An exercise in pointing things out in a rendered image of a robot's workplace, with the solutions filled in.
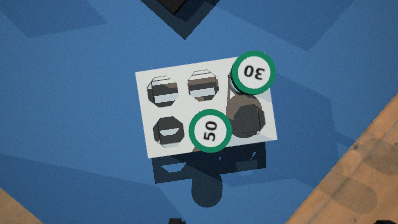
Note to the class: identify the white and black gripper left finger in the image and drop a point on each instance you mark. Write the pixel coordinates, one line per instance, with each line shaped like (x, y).
(176, 221)

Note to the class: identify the blue bench mat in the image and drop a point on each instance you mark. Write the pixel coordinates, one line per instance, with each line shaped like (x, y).
(72, 142)

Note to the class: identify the white tube rack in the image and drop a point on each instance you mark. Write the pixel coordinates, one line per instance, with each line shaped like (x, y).
(186, 90)

